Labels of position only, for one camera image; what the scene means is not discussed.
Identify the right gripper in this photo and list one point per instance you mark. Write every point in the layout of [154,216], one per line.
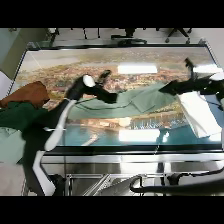
[181,87]

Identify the white garment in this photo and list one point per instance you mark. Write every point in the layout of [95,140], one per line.
[198,113]

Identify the pale green garment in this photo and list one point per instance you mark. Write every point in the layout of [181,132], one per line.
[10,145]

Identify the pale green shirt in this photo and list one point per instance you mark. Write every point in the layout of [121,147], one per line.
[143,100]

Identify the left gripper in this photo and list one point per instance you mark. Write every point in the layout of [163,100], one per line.
[106,94]

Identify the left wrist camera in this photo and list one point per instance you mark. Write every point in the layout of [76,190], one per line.
[104,76]

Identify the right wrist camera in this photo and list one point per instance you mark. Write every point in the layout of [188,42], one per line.
[190,68]

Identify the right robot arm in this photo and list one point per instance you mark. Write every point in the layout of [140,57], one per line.
[213,85]

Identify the brown garment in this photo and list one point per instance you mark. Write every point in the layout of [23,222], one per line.
[28,93]

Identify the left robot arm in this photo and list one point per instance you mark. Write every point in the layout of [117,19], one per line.
[61,123]

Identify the silver frame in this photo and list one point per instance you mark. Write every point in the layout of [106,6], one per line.
[110,166]

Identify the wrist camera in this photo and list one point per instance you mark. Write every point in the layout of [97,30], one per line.
[190,68]
[104,76]

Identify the dark green garment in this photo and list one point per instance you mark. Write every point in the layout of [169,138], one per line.
[20,116]

